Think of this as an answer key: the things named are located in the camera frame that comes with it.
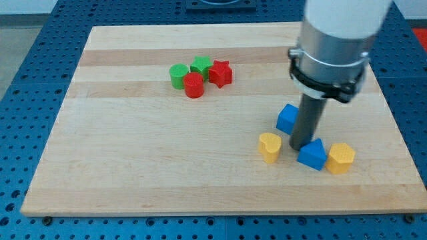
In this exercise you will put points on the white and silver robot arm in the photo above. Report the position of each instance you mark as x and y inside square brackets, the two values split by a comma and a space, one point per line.
[332, 51]

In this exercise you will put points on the blue cube block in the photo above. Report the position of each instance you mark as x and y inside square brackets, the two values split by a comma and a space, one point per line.
[287, 118]

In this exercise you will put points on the red cylinder block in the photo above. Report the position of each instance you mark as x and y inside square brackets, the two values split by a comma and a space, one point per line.
[193, 85]

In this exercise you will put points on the red star block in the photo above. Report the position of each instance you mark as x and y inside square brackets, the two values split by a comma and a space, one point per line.
[220, 73]

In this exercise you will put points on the green star block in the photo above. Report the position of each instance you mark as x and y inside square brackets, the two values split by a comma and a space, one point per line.
[201, 65]

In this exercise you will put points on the light wooden board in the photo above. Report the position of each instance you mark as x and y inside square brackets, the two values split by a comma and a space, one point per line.
[126, 143]

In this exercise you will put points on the green cylinder block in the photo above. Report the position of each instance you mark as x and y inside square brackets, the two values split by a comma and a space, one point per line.
[177, 72]

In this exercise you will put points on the yellow heart block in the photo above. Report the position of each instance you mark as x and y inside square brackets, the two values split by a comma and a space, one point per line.
[269, 145]

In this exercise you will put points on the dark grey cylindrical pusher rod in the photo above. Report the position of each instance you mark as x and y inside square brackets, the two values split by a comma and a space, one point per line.
[309, 112]

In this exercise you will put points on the blue triangle block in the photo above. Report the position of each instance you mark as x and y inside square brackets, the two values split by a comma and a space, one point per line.
[313, 155]

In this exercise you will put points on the yellow hexagon block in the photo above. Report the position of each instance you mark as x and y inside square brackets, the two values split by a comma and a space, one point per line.
[340, 158]

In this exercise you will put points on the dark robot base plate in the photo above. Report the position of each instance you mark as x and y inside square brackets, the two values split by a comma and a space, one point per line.
[219, 5]

